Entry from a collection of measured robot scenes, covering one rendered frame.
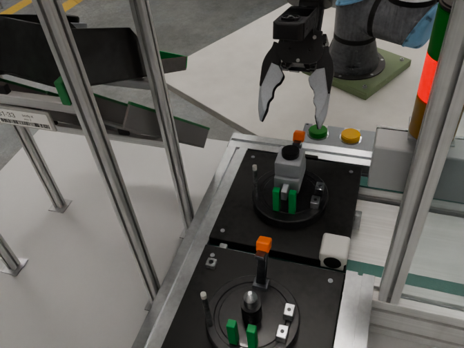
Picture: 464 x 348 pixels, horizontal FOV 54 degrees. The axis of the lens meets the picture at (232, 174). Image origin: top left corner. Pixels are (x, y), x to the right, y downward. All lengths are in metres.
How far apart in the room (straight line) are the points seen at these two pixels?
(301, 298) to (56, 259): 0.52
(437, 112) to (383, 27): 0.78
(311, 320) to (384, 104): 0.73
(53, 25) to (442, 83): 0.38
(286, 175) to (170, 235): 0.32
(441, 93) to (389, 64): 0.94
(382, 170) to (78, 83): 0.37
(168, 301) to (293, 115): 0.66
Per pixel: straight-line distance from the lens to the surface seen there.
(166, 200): 1.05
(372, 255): 0.87
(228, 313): 0.71
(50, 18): 0.51
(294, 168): 0.77
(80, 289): 0.96
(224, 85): 1.38
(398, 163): 0.59
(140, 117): 0.75
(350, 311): 0.75
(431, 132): 0.52
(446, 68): 0.48
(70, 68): 0.53
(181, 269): 0.81
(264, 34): 1.63
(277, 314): 0.71
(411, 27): 1.24
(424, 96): 0.53
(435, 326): 0.81
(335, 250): 0.77
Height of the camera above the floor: 1.61
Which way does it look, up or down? 44 degrees down
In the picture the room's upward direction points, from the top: 7 degrees counter-clockwise
